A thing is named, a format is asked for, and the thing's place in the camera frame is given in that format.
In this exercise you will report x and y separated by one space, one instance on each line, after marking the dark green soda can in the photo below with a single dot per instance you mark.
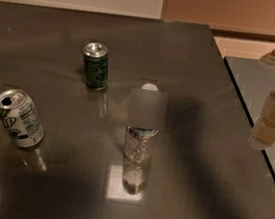
96 65

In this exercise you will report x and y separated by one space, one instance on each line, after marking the clear plastic water bottle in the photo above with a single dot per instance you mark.
143 125

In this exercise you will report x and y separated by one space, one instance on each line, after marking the grey side table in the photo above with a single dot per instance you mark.
255 85

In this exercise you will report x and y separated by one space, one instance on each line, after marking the white 7up can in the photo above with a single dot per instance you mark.
20 118

